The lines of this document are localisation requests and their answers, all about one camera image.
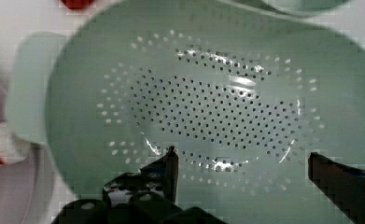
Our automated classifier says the red ketchup bottle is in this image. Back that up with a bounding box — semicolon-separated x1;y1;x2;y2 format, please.
0;122;31;167

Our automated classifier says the red toy strawberry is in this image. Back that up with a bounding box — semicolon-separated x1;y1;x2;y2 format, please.
61;0;95;10

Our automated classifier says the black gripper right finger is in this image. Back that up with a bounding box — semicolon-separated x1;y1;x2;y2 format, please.
308;152;365;224

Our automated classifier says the green plastic strainer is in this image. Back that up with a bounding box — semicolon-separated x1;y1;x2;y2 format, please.
6;0;365;224

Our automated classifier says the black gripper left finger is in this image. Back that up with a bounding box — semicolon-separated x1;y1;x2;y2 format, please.
102;146;179;204

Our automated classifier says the grey round plate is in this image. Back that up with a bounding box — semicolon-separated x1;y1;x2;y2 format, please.
0;84;39;224

